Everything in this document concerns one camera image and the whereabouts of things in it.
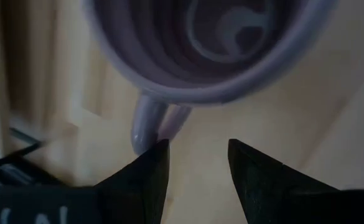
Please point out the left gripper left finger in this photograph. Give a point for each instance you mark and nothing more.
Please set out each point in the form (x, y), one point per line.
(138, 186)

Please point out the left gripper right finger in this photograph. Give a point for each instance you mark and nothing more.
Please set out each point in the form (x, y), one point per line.
(256, 186)

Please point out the purple ribbed mug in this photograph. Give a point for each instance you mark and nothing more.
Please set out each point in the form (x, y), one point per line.
(200, 95)

